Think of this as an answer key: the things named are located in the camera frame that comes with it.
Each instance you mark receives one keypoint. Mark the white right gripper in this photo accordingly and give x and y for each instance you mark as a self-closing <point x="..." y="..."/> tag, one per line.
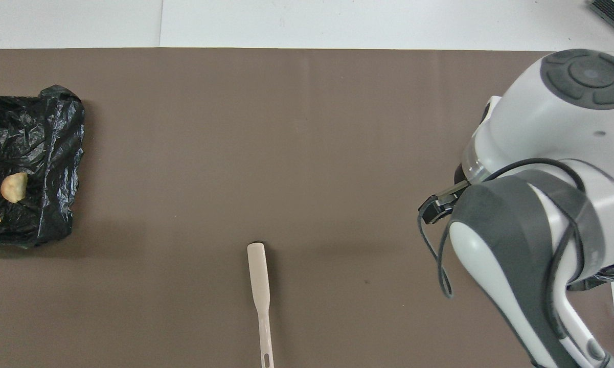
<point x="491" y="115"/>

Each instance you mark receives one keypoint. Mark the beige brush with black bristles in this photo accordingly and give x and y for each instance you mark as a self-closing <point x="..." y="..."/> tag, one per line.
<point x="259" y="276"/>

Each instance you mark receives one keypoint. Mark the pale food piece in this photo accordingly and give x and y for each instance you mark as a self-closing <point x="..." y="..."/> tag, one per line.
<point x="14" y="187"/>

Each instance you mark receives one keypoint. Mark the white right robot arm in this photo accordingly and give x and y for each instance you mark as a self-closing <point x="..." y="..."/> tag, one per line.
<point x="552" y="128"/>

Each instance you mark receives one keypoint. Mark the black bag lined bin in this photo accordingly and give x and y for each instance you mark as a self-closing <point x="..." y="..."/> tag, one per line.
<point x="611" y="273"/>
<point x="46" y="153"/>

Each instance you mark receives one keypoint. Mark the brown paper table mat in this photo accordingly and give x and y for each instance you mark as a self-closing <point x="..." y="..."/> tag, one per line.
<point x="286" y="153"/>

